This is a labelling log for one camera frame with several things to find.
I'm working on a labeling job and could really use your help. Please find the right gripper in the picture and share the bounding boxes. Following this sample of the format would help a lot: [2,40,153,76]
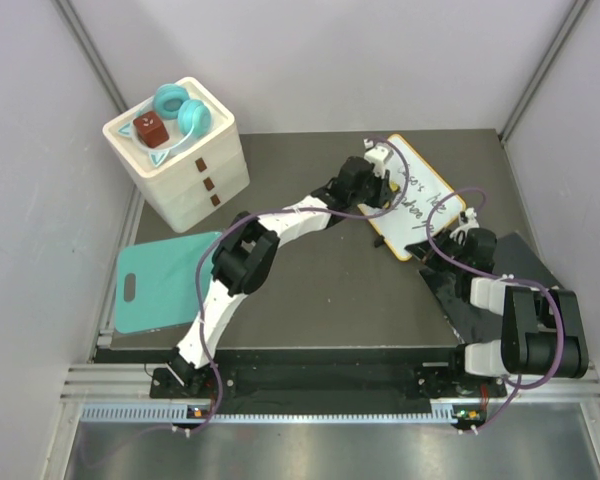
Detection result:
[407,229,468,276]

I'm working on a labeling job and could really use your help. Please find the yellow-framed whiteboard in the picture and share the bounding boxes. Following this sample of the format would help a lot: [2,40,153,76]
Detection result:
[370,134,466,261]

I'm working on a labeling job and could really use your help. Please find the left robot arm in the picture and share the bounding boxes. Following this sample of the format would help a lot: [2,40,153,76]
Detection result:
[168,146,397,397]

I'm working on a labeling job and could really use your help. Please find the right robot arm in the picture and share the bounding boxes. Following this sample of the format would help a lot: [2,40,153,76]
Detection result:
[406,228,589,396]

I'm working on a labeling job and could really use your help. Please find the black flat box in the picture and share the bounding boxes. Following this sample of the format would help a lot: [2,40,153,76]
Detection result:
[421,232,561,343]

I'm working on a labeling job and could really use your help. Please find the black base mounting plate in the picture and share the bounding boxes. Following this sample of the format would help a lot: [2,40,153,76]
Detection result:
[150,360,505,401]

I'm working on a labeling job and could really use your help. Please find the white three-drawer storage box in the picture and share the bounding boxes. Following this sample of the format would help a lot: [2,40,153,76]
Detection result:
[102,77,250,233]

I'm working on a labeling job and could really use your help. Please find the teal cat-ear headphones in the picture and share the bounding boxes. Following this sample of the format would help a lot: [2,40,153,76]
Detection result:
[117,83,213,168]

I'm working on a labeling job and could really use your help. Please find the brown cube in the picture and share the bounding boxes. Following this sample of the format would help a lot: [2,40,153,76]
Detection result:
[133,111,169,149]

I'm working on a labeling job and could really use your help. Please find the teal cutting board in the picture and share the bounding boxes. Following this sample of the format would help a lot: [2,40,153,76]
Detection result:
[114,231,221,334]

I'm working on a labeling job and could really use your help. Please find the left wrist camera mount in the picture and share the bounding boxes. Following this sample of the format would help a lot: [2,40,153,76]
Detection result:
[363,138,394,178]

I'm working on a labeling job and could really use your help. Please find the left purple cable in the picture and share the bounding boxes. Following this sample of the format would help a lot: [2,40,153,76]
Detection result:
[195,135,411,434]

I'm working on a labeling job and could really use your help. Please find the purple cable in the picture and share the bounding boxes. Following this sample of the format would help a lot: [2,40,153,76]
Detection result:
[195,135,411,434]
[427,187,566,434]

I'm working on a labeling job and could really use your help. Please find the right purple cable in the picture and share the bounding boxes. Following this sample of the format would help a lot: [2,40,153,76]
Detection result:
[427,187,566,434]

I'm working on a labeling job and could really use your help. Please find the grey slotted cable duct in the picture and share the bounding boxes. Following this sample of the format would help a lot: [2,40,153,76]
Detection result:
[80,403,483,425]

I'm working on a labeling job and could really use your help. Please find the aluminium frame rail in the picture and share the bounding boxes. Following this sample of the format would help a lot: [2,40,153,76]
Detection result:
[60,364,151,402]

